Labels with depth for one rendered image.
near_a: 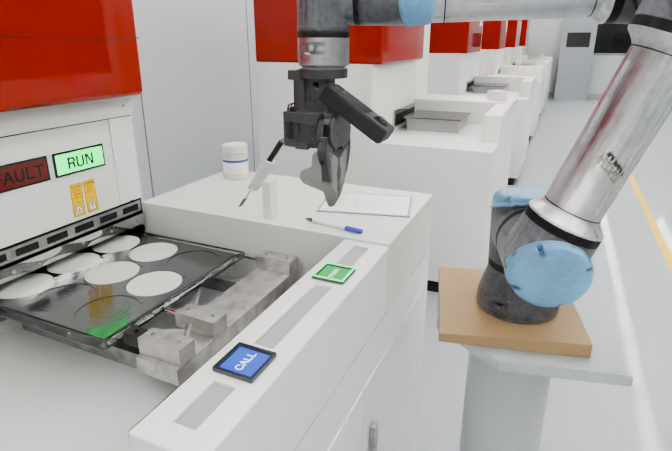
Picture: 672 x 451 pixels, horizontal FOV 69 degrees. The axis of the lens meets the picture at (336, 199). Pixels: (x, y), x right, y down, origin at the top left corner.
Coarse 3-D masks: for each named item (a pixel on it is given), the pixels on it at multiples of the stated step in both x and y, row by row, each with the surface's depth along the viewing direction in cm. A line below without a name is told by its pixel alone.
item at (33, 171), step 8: (40, 160) 92; (0, 168) 86; (8, 168) 87; (16, 168) 89; (24, 168) 90; (32, 168) 91; (40, 168) 93; (0, 176) 86; (8, 176) 87; (16, 176) 89; (24, 176) 90; (32, 176) 91; (40, 176) 93; (0, 184) 86; (8, 184) 88; (16, 184) 89; (24, 184) 90
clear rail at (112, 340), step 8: (240, 256) 103; (224, 264) 99; (232, 264) 101; (216, 272) 96; (200, 280) 92; (208, 280) 94; (192, 288) 90; (176, 296) 87; (184, 296) 88; (160, 304) 84; (168, 304) 85; (152, 312) 82; (160, 312) 83; (136, 320) 79; (144, 320) 80; (112, 336) 75; (120, 336) 75; (112, 344) 74
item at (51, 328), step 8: (0, 312) 82; (8, 312) 81; (16, 312) 81; (16, 320) 80; (24, 320) 80; (32, 320) 79; (40, 320) 79; (40, 328) 78; (48, 328) 77; (56, 328) 77; (64, 328) 77; (64, 336) 76; (72, 336) 75; (80, 336) 75; (88, 336) 75; (88, 344) 74; (96, 344) 73; (104, 344) 73
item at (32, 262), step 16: (112, 224) 109; (128, 224) 113; (144, 224) 118; (80, 240) 102; (96, 240) 105; (32, 256) 93; (48, 256) 96; (64, 256) 99; (0, 272) 87; (16, 272) 90; (0, 320) 88
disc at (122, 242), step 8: (104, 240) 111; (112, 240) 111; (120, 240) 111; (128, 240) 111; (136, 240) 111; (96, 248) 107; (104, 248) 107; (112, 248) 107; (120, 248) 107; (128, 248) 107
